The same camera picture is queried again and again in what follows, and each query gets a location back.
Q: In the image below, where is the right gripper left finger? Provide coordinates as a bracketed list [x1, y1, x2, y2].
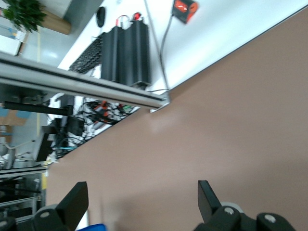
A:
[32, 181, 90, 231]

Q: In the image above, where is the black finned power box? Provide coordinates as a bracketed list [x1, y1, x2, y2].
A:
[100, 26, 120, 83]
[117, 20, 152, 87]

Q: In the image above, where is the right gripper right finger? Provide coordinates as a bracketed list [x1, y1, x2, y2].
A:
[197, 180, 244, 231]

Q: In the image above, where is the blue towel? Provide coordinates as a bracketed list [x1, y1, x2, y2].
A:
[78, 223, 107, 231]

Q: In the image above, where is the tangled desk cable bundle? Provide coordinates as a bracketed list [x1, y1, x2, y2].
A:
[47, 100, 141, 158]

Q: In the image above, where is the green potted plant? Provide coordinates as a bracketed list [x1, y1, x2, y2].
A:
[1, 0, 47, 33]

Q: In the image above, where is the black keyboard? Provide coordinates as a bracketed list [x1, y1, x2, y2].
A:
[68, 38, 103, 73]

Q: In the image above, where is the grey device cable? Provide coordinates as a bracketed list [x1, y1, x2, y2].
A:
[159, 14, 176, 91]

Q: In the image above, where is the black computer mouse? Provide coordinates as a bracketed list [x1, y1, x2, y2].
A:
[96, 6, 107, 28]

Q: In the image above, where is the aluminium camera mast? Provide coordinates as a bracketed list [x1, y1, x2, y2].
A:
[0, 51, 171, 113]

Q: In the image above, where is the brown planter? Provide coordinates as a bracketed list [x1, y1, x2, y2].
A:
[39, 9, 72, 36]

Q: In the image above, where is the orange and black device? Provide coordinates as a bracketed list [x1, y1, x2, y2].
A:
[171, 0, 200, 25]

